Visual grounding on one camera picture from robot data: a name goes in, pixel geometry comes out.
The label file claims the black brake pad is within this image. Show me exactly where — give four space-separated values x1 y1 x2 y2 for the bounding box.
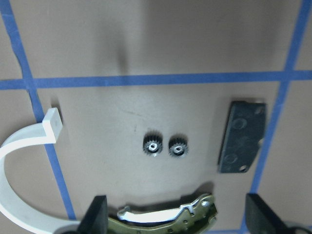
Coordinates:
218 101 267 174

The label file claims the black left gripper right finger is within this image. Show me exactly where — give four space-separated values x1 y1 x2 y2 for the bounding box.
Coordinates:
245 194 290 234

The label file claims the small gear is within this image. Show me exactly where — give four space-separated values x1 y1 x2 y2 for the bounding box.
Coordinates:
169 137 187 157

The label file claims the black bearing gear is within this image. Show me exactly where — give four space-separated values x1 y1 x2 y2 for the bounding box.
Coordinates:
142 132 163 157

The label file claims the white curved plastic bracket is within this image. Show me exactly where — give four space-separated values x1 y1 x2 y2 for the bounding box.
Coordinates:
0 108 78 234

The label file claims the olive brake shoe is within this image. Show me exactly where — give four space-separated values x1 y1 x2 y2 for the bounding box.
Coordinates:
107 194 217 234

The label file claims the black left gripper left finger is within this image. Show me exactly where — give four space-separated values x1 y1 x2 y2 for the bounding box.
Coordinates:
77 195 108 234

